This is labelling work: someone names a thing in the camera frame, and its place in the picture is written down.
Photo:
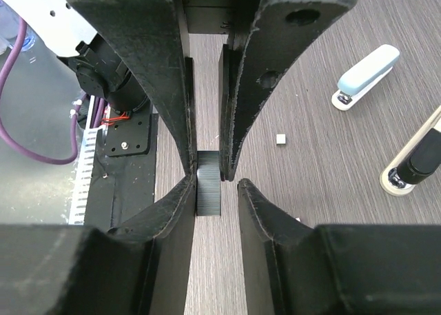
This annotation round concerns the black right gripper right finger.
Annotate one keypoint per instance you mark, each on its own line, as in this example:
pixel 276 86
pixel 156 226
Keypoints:
pixel 290 268

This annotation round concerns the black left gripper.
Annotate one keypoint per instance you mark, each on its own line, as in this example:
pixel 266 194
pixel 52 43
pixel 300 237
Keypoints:
pixel 266 37

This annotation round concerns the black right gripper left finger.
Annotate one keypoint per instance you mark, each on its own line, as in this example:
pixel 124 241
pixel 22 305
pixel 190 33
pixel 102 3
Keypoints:
pixel 139 267

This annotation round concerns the beige and black stapler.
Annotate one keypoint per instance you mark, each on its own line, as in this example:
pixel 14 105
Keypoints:
pixel 416 161

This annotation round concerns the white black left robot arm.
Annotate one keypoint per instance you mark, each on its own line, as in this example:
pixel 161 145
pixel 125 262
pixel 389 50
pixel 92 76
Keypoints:
pixel 99 69

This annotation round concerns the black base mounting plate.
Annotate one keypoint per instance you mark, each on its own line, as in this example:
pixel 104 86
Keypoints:
pixel 121 187

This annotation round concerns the small grey staple strip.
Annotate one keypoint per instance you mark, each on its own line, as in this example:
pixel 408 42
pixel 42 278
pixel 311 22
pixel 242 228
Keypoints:
pixel 281 139

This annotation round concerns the white cable duct rail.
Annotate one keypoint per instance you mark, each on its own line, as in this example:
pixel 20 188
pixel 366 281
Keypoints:
pixel 83 170

